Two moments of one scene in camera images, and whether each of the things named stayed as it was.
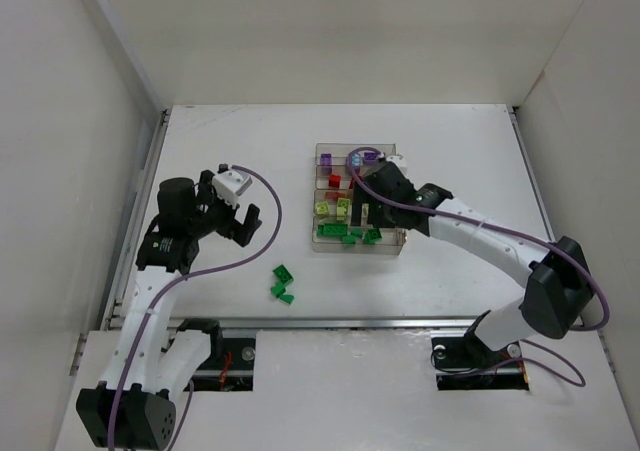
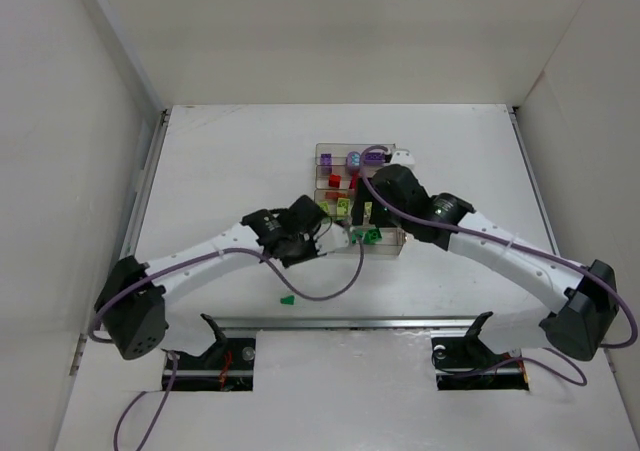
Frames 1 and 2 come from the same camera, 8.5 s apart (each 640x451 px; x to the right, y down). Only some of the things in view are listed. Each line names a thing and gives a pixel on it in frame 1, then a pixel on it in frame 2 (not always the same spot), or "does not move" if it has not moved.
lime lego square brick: (322, 207) does not move
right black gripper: (373, 191) does not move
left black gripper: (226, 218) → (304, 250)
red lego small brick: (334, 181) does not move
